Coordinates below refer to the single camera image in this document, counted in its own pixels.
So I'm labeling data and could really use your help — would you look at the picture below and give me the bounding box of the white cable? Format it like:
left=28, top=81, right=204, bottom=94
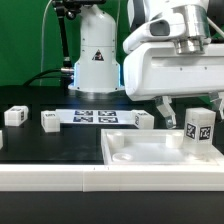
left=39, top=0, right=54, bottom=87

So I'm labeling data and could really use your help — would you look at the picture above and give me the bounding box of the white marker sheet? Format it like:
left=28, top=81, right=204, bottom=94
left=56, top=109, right=134, bottom=125

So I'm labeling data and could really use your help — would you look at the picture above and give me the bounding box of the white part left edge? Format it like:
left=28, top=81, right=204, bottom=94
left=0, top=130, right=3, bottom=150

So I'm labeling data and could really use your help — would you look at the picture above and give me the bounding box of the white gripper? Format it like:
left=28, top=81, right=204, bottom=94
left=123, top=42, right=224, bottom=129

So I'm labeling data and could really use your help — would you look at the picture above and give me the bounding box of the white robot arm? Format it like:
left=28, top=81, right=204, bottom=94
left=73, top=0, right=224, bottom=128

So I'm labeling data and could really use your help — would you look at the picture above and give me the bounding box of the white square table top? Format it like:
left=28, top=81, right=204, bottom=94
left=101, top=129, right=224, bottom=166

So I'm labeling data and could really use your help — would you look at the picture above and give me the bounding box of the black cable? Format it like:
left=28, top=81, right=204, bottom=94
left=22, top=68, right=74, bottom=88

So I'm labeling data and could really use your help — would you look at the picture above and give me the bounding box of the white U-shaped fence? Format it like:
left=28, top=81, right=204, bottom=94
left=0, top=165, right=224, bottom=192

